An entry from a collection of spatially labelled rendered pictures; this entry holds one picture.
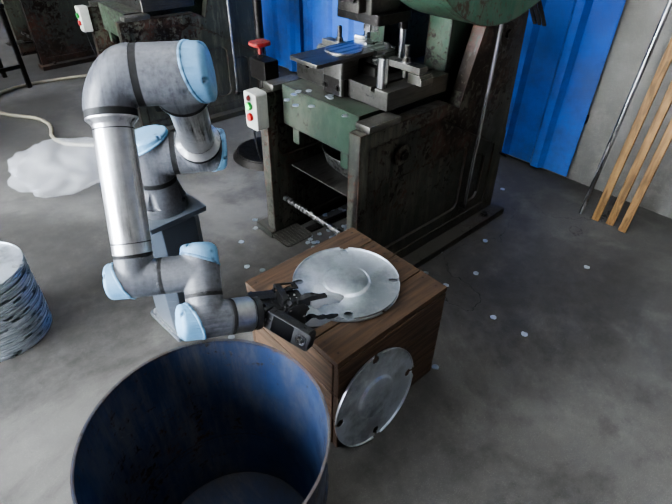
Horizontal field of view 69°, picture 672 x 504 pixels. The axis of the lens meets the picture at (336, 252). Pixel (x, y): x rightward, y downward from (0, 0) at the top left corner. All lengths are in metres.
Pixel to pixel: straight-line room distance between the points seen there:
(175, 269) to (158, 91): 0.34
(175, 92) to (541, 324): 1.39
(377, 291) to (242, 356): 0.42
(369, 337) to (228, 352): 0.34
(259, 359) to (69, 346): 0.93
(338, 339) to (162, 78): 0.67
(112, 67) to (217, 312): 0.49
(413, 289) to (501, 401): 0.46
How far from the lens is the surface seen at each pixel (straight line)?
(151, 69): 1.00
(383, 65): 1.58
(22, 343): 1.88
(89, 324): 1.89
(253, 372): 1.08
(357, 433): 1.37
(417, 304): 1.29
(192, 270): 1.00
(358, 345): 1.17
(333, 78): 1.69
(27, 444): 1.64
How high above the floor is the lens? 1.22
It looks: 38 degrees down
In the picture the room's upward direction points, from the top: 1 degrees clockwise
